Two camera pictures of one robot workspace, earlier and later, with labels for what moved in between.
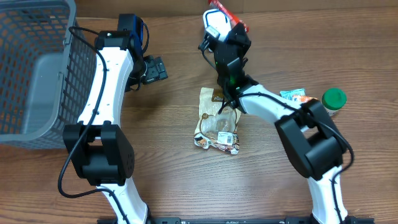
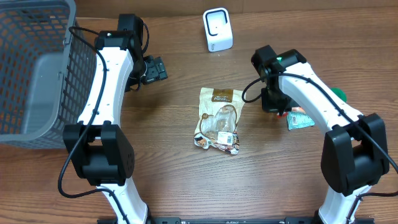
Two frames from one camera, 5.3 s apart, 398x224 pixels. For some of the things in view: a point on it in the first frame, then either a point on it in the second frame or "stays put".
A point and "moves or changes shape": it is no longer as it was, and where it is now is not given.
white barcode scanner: x=217 y=23 stays put
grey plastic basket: x=48 y=70 stays put
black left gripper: x=156 y=70 stays put
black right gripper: x=237 y=40 to x=268 y=106
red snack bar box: x=216 y=5 moves or changes shape
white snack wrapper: x=219 y=130 stays put
